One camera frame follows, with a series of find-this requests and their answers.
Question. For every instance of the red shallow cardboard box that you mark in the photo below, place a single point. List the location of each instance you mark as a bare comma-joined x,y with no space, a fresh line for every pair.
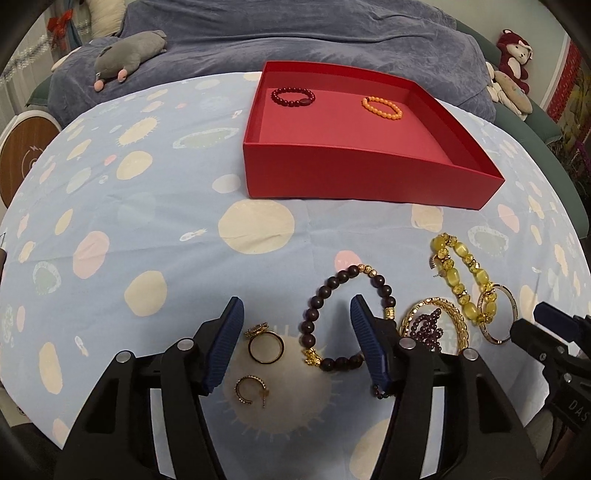
325,131

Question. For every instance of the green bed frame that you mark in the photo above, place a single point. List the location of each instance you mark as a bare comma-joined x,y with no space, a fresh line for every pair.
536,134

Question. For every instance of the light blue planet bedsheet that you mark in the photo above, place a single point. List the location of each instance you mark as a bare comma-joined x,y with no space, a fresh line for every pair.
134,227

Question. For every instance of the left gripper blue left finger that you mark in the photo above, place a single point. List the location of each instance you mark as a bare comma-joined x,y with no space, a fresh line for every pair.
226,333

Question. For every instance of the red monkey plush toy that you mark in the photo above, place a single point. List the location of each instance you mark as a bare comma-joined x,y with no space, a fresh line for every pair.
516,52

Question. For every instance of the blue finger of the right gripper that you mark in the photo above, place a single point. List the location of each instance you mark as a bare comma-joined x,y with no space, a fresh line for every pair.
537,343
555,320

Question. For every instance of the thin rose gold bangle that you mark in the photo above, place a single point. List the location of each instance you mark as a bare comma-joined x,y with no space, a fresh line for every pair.
485,317

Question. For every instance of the grey mole plush toy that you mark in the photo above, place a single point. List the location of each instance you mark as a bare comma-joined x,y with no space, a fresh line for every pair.
122,58

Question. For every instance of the gold hoop earring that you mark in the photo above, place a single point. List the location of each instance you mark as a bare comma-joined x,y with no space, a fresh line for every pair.
250,389

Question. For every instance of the white long plush pillow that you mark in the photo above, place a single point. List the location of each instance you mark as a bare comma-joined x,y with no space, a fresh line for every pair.
105,16

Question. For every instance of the red ribbon bow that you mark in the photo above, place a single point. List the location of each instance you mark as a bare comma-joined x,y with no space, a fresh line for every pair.
57,27

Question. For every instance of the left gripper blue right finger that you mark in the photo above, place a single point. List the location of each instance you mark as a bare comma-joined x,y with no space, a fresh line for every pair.
373,335

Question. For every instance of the dark blue plush blanket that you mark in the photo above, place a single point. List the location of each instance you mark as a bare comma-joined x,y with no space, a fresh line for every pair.
409,39

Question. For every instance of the white sheer curtain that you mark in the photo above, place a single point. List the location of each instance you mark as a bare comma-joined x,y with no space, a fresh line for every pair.
29,65

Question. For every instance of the beige spotted plush toy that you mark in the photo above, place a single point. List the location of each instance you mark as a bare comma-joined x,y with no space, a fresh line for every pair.
505,91

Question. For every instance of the white round wooden side table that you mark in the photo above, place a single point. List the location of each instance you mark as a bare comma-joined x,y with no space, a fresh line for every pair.
23,141

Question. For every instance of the purple garnet bead strand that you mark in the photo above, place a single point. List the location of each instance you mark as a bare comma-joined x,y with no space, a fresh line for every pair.
395,342

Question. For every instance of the gold chain cuff bangle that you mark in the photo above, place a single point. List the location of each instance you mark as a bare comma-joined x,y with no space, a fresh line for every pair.
455,318

